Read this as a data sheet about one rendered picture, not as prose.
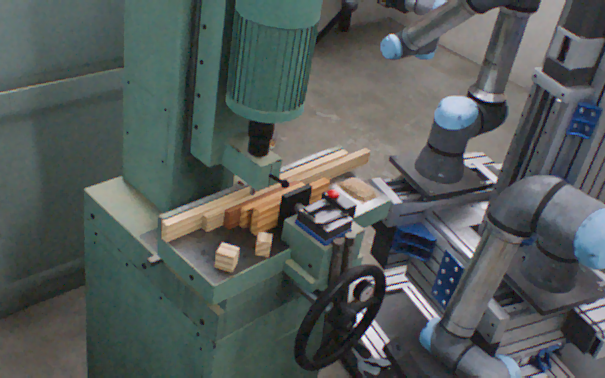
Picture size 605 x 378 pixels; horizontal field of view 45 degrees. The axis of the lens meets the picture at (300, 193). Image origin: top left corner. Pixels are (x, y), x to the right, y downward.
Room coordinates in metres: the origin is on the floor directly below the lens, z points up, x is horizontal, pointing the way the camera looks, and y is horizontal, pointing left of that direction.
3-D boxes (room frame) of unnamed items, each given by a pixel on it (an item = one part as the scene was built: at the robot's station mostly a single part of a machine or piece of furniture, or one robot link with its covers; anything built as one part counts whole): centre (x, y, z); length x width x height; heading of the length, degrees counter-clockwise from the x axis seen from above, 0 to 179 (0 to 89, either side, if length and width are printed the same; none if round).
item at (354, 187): (1.63, -0.15, 0.91); 0.10 x 0.07 x 0.02; 50
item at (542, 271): (1.53, -0.67, 0.87); 0.15 x 0.15 x 0.10
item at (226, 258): (1.23, 0.13, 0.92); 0.04 x 0.04 x 0.04; 81
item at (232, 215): (1.45, 0.08, 0.92); 0.23 x 0.02 x 0.05; 140
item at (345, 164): (1.56, 0.02, 0.92); 0.58 x 0.02 x 0.04; 140
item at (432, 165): (1.94, -0.41, 0.87); 0.15 x 0.15 x 0.10
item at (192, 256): (1.42, -0.01, 0.87); 0.61 x 0.30 x 0.06; 140
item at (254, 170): (1.46, 0.13, 1.03); 0.14 x 0.07 x 0.09; 50
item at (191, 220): (1.51, 0.09, 0.93); 0.60 x 0.02 x 0.05; 140
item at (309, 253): (1.37, -0.07, 0.92); 0.15 x 0.13 x 0.09; 140
